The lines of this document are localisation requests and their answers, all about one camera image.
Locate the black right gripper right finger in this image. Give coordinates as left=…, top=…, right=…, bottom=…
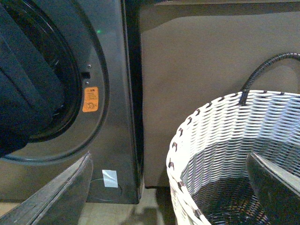
left=246, top=152, right=300, bottom=225

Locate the grey front-load washing machine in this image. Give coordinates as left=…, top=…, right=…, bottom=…
left=0, top=0, right=143, bottom=204

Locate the white tape label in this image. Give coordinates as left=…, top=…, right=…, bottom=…
left=102, top=170, right=119, bottom=188

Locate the orange warning sticker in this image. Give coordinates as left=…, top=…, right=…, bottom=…
left=82, top=87, right=99, bottom=113

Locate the brown cabinet panel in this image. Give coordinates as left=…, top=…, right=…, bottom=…
left=139, top=0, right=300, bottom=188

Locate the dark blue garment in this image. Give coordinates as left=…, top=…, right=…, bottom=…
left=0, top=5, right=64, bottom=157

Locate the white woven laundry basket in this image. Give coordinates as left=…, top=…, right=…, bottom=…
left=166, top=90, right=300, bottom=225

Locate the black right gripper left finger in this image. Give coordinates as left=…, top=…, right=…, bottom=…
left=0, top=152, right=93, bottom=225

